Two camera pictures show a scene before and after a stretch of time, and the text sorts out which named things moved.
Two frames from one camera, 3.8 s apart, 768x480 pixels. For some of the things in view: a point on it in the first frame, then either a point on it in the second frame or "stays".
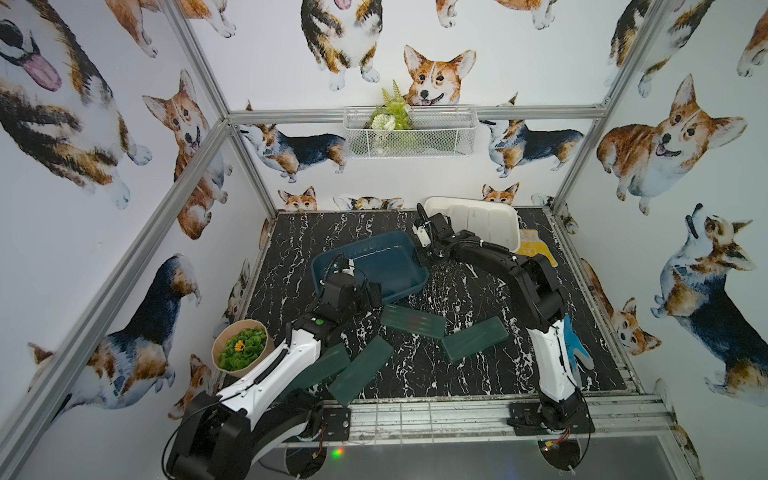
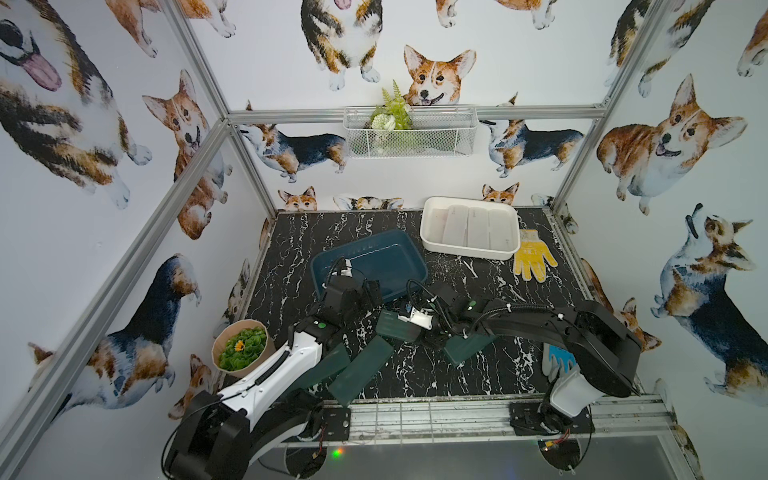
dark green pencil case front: x=362 y=368 stays
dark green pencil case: x=323 y=371 stays
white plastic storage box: x=495 y=221 stays
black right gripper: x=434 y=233 → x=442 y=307
